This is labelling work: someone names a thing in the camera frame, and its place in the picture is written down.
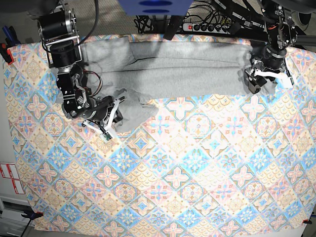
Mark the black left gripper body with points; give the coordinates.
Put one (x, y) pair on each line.
(258, 84)

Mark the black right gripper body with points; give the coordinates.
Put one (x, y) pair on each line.
(104, 111)

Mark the grey T-shirt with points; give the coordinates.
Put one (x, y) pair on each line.
(142, 71)

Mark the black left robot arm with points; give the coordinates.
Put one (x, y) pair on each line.
(281, 34)

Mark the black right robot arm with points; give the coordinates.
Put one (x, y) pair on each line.
(61, 42)

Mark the colourful patterned tablecloth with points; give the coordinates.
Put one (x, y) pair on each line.
(211, 165)

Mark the blue box overhead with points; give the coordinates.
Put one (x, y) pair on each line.
(155, 7)

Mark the red white labels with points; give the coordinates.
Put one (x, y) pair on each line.
(9, 176)

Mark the black red clamp left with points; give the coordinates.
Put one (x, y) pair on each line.
(10, 41)

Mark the blue clamp bottom left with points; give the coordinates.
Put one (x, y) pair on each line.
(31, 215)

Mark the orange clamp bottom right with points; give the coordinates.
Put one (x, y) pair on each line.
(307, 222)

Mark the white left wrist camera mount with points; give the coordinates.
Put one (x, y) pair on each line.
(285, 81)

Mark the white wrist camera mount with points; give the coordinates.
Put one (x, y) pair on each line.
(106, 133)
(285, 81)

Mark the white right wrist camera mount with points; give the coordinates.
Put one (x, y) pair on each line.
(106, 133)

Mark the black power strip red switch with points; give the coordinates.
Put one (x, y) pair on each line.
(205, 28)

